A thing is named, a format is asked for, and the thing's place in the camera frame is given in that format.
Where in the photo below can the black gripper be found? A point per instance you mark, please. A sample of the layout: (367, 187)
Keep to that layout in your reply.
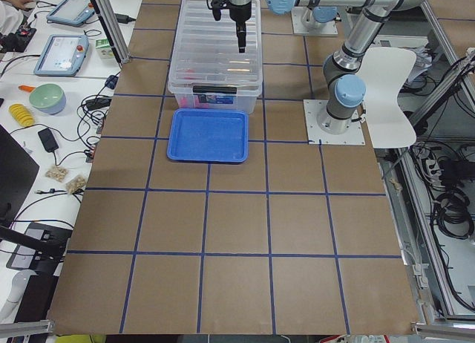
(239, 12)

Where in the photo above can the clear plastic box lid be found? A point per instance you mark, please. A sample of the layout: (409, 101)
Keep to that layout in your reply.
(217, 42)

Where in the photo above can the clear plastic storage box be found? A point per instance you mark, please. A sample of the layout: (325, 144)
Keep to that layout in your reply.
(215, 94)

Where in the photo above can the blue plastic tray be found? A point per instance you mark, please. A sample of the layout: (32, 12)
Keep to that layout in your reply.
(209, 135)

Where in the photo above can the green white carton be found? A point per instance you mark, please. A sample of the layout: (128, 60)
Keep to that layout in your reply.
(104, 49)

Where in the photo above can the white plastic chair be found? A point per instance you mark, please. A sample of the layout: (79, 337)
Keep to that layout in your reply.
(384, 70)

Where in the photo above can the far teach pendant tablet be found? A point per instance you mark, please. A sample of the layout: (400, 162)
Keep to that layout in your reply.
(71, 12)

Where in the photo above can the teach pendant tablet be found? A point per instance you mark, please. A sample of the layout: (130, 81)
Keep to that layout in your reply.
(63, 55)
(71, 12)

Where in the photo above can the near teach pendant tablet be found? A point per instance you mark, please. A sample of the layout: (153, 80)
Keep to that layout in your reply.
(63, 55)

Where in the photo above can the green bowl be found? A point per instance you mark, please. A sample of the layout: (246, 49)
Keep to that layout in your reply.
(48, 98)

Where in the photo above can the black power adapter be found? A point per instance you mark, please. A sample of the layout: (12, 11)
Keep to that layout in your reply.
(48, 140)

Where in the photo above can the snack bag right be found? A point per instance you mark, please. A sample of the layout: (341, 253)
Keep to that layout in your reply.
(74, 185)

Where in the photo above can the snack bag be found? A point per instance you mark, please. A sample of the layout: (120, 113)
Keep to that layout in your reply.
(57, 173)
(74, 185)

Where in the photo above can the snack bag left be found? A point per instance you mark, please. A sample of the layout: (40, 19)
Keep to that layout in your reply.
(57, 173)

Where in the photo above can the yellow ridged toy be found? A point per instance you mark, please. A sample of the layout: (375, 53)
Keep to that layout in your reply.
(21, 115)

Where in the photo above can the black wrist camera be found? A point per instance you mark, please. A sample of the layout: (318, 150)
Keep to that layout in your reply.
(217, 6)

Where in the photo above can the aluminium frame post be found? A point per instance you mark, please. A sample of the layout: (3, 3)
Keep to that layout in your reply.
(110, 25)

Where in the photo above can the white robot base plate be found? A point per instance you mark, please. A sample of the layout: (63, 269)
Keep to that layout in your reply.
(322, 129)

